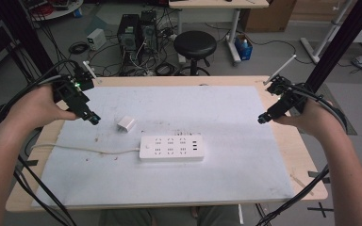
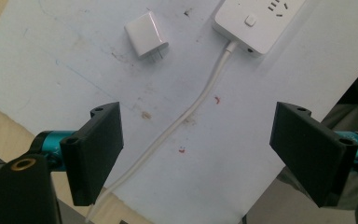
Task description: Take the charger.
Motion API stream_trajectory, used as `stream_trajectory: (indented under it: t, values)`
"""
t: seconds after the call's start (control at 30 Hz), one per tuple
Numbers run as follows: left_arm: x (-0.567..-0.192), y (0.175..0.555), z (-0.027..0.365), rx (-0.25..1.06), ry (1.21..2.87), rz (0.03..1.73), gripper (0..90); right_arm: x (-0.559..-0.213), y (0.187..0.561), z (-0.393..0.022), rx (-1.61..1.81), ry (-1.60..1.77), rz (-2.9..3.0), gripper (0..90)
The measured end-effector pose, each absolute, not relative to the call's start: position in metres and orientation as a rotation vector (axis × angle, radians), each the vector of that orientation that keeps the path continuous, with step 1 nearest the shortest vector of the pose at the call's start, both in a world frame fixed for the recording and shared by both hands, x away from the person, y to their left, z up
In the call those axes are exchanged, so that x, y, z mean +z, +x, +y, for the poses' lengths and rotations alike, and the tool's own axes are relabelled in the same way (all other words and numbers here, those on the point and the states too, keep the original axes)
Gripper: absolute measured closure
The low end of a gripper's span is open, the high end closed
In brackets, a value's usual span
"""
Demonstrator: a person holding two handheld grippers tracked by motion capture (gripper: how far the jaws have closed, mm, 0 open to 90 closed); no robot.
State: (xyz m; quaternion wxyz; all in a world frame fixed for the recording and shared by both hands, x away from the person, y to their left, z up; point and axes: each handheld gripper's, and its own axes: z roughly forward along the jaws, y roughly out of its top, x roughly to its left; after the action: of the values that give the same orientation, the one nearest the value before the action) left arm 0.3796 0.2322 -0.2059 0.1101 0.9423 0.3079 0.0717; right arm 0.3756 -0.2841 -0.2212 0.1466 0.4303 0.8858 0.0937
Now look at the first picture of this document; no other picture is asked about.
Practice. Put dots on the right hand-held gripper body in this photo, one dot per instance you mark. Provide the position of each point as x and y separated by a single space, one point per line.
285 100

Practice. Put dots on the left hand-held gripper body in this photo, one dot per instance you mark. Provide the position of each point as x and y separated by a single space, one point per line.
70 94

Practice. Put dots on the white charger adapter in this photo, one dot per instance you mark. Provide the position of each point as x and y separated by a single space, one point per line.
127 124

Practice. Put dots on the person's right hand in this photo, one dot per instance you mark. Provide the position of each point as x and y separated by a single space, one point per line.
314 121

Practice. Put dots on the person's left hand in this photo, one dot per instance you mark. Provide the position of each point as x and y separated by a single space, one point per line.
34 106

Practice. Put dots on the white rod antenna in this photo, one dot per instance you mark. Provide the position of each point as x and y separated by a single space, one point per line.
280 69
89 69

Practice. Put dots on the wooden table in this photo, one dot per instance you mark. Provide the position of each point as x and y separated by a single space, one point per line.
304 163

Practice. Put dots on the white power supply box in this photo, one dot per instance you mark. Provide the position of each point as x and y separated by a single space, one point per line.
96 39

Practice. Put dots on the blue box with bottle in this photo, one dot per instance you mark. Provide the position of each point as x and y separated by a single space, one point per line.
243 48

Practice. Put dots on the thin wooden stick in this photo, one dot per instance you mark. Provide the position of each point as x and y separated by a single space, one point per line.
301 184

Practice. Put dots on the white metal stand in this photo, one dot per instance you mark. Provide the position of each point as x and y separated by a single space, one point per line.
326 34

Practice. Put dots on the black computer tower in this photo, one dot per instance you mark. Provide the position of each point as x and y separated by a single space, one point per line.
128 37
148 31

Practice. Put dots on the white power strip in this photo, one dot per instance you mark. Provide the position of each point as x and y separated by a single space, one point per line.
171 147

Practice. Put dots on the cardboard box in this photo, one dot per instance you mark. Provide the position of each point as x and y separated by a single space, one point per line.
270 15

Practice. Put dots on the round white table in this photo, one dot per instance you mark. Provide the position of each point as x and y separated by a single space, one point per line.
56 8

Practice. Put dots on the black round stool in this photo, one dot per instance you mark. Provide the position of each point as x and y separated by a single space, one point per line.
194 44

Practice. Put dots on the white table mat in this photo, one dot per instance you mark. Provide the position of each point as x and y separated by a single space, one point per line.
176 182

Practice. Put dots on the white desk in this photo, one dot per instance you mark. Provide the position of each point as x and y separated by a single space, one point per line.
213 3

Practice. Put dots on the person's legs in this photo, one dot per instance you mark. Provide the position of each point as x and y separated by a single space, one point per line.
169 216

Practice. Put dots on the black metal frame post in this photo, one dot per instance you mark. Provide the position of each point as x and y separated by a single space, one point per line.
25 34
342 40

